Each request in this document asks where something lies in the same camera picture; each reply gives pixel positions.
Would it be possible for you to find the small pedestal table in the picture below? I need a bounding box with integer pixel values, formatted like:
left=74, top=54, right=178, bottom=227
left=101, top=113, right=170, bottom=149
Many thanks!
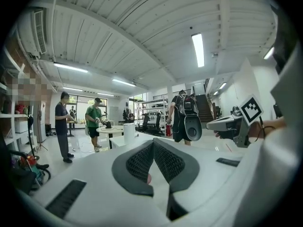
left=65, top=120, right=78, bottom=137

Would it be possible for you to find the white air conditioner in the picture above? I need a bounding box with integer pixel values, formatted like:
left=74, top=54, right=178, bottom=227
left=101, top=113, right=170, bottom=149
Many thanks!
left=17, top=7, right=48, bottom=59

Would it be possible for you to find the grey metal cabinet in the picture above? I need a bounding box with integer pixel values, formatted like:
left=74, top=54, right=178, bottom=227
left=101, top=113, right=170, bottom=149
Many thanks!
left=109, top=105, right=119, bottom=122

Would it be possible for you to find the dark staircase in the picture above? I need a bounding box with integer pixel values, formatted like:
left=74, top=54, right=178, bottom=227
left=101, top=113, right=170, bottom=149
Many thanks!
left=195, top=94, right=215, bottom=123

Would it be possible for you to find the red and green vacuum cleaner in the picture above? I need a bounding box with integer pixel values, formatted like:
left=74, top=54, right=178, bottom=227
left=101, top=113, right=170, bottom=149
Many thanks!
left=9, top=149, right=52, bottom=194

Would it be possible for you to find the white storage box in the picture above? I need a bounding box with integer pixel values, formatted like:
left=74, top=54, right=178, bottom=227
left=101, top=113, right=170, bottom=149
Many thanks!
left=15, top=120, right=31, bottom=134

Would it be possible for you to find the white wall shelf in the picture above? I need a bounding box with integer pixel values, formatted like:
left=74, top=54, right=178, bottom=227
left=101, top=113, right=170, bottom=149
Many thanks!
left=0, top=45, right=36, bottom=151

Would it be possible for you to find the white paper cup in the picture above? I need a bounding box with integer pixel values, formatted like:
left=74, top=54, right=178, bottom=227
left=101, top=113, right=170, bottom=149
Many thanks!
left=123, top=123, right=136, bottom=147

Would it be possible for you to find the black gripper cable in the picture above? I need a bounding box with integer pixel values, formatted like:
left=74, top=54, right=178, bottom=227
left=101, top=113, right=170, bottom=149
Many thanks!
left=258, top=115, right=276, bottom=144

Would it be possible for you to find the metal storage rack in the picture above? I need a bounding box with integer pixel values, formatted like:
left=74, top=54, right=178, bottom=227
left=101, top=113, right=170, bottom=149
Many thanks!
left=134, top=97, right=171, bottom=132

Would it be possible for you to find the black framed window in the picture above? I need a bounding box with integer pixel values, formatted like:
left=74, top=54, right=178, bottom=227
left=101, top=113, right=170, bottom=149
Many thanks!
left=68, top=94, right=107, bottom=123

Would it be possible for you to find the person's right hand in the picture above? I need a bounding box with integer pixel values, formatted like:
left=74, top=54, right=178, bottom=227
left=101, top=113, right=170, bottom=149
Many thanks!
left=214, top=130, right=235, bottom=140

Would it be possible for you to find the white fridge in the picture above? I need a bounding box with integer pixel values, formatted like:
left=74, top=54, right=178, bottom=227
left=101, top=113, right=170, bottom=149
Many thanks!
left=33, top=100, right=47, bottom=143

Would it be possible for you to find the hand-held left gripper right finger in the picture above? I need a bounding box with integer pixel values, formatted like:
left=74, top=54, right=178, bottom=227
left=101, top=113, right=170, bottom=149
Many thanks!
left=153, top=138, right=200, bottom=194

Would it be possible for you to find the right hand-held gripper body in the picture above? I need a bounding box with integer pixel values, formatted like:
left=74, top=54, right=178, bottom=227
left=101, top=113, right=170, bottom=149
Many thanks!
left=205, top=93, right=265, bottom=149

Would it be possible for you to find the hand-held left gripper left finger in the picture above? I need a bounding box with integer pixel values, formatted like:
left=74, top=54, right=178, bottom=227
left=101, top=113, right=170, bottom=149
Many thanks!
left=111, top=140, right=155, bottom=197

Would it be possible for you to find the round beige table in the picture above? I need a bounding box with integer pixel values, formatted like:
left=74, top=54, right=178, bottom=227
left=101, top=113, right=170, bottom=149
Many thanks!
left=96, top=124, right=124, bottom=149

